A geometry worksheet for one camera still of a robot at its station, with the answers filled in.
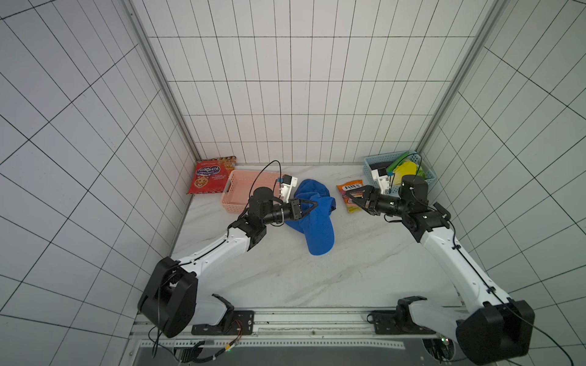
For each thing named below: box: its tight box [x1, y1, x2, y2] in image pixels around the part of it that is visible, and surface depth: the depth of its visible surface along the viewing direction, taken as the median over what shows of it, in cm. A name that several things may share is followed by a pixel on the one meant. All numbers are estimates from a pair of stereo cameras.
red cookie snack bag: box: [186, 156, 238, 195], surface depth 113 cm
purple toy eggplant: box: [369, 160, 393, 171], surface depth 116 cm
